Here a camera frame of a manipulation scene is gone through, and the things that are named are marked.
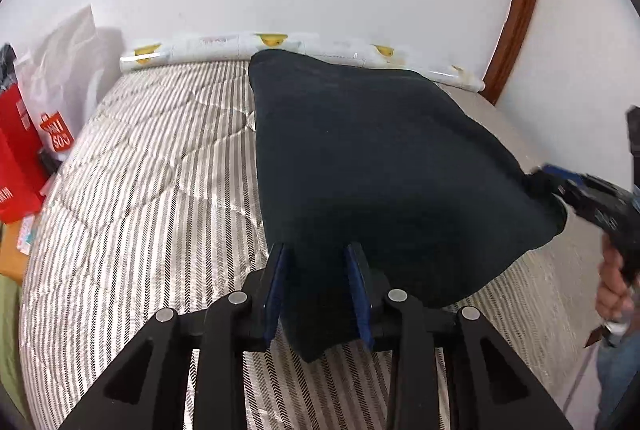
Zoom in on rolled fruit print mat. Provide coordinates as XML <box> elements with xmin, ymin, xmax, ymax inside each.
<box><xmin>119</xmin><ymin>30</ymin><xmax>487</xmax><ymax>94</ymax></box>

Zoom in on striped quilted mattress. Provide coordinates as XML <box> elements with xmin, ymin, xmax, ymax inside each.
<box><xmin>17</xmin><ymin>58</ymin><xmax>601</xmax><ymax>430</ymax></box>

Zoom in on person's right hand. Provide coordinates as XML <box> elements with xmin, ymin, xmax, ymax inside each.
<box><xmin>597</xmin><ymin>237</ymin><xmax>640</xmax><ymax>326</ymax></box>

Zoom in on red paper bag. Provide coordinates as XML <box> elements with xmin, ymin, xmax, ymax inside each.
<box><xmin>0</xmin><ymin>85</ymin><xmax>46</xmax><ymax>223</ymax></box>

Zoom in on teal printed paper packet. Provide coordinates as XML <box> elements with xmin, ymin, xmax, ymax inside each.
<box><xmin>15</xmin><ymin>213</ymin><xmax>41</xmax><ymax>256</ymax></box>

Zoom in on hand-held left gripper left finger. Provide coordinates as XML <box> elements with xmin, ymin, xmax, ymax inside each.
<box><xmin>60</xmin><ymin>244</ymin><xmax>290</xmax><ymax>430</ymax></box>

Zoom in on white plastic bag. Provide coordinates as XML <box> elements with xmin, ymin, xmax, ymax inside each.
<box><xmin>17</xmin><ymin>4</ymin><xmax>126</xmax><ymax>138</ymax></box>

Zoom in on brown cardboard box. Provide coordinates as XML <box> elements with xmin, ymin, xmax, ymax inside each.
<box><xmin>0</xmin><ymin>215</ymin><xmax>41</xmax><ymax>283</ymax></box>

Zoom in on dark checked cloth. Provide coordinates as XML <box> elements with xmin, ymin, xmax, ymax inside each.
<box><xmin>0</xmin><ymin>43</ymin><xmax>21</xmax><ymax>94</ymax></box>

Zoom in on brown wooden door frame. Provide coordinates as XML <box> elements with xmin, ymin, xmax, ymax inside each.
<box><xmin>482</xmin><ymin>0</ymin><xmax>548</xmax><ymax>106</ymax></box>

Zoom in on green mat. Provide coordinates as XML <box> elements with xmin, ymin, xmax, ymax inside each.
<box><xmin>0</xmin><ymin>275</ymin><xmax>26</xmax><ymax>416</ymax></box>

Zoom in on person's blue jeans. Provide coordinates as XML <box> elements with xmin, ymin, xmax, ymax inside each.
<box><xmin>595</xmin><ymin>335</ymin><xmax>640</xmax><ymax>430</ymax></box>

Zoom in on black cloth garment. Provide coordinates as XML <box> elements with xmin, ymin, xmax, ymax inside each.
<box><xmin>247</xmin><ymin>49</ymin><xmax>568</xmax><ymax>363</ymax></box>

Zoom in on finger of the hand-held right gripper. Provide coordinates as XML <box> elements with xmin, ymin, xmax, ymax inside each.
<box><xmin>552</xmin><ymin>177</ymin><xmax>596</xmax><ymax>211</ymax></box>
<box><xmin>529</xmin><ymin>164</ymin><xmax>576</xmax><ymax>183</ymax></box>

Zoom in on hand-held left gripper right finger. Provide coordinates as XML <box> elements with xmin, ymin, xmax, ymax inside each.
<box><xmin>345</xmin><ymin>243</ymin><xmax>576</xmax><ymax>430</ymax></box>

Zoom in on orange paper bag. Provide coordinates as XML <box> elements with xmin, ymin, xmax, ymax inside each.
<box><xmin>37</xmin><ymin>110</ymin><xmax>76</xmax><ymax>156</ymax></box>

